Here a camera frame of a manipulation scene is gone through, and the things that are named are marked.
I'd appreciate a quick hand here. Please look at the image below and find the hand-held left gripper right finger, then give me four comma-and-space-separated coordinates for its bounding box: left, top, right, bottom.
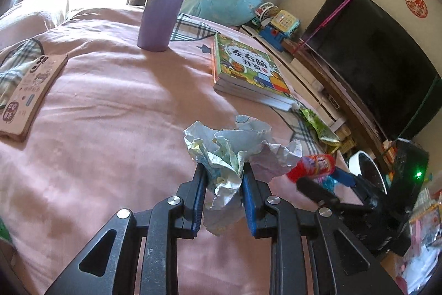
242, 162, 404, 295

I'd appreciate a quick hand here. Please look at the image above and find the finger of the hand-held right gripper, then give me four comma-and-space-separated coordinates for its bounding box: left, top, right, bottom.
296, 177, 342, 213
333, 167, 373, 199

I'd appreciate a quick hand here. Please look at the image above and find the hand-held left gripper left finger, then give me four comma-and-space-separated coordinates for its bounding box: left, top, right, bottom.
45, 162, 209, 295

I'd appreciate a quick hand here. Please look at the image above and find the white trash can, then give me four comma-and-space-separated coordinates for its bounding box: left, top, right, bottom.
348, 150, 392, 199

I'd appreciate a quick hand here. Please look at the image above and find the red printed snack wrapper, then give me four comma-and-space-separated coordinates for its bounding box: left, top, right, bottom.
286, 153, 337, 192

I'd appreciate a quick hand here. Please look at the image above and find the paper ball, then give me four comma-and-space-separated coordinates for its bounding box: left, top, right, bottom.
183, 114, 304, 237

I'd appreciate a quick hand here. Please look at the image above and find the green snack wrapper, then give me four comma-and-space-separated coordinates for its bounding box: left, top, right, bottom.
299, 108, 341, 145

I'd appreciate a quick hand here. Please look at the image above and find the white TV cabinet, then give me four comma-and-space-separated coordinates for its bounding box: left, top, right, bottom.
242, 24, 349, 137

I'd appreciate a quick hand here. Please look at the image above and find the pink blanket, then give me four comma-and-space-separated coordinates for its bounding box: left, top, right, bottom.
0, 6, 349, 295

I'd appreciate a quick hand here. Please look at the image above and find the black television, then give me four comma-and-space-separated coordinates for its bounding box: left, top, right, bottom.
300, 0, 442, 142

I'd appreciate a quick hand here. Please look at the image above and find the stack of children's books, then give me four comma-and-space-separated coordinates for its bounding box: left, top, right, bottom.
211, 33, 301, 111

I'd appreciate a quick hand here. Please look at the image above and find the blue toy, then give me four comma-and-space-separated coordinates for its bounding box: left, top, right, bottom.
259, 27, 289, 50

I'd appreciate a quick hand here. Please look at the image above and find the pink stick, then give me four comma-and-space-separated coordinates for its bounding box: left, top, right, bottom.
299, 0, 358, 47

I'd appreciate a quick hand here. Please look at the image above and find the small white fan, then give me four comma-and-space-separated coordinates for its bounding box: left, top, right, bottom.
256, 2, 278, 22

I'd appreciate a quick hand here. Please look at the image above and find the round red paper cutting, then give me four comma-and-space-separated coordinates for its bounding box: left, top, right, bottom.
405, 0, 429, 19

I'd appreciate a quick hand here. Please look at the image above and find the grey pillow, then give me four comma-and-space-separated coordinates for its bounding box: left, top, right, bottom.
0, 0, 70, 40

